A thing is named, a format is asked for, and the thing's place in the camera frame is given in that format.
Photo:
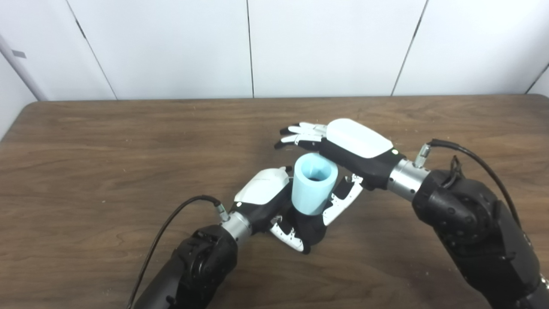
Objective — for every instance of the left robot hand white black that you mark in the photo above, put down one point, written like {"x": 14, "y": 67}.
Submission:
{"x": 261, "y": 189}

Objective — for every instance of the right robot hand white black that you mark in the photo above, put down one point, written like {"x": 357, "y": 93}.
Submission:
{"x": 360, "y": 141}

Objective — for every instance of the black flared nozzle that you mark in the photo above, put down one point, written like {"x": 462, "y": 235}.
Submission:
{"x": 313, "y": 229}

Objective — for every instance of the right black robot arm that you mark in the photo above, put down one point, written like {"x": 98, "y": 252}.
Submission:
{"x": 467, "y": 219}

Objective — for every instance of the grey tape piece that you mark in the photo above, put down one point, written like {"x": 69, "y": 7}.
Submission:
{"x": 19, "y": 54}

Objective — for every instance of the white wall corner post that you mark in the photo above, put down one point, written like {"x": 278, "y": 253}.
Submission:
{"x": 21, "y": 72}

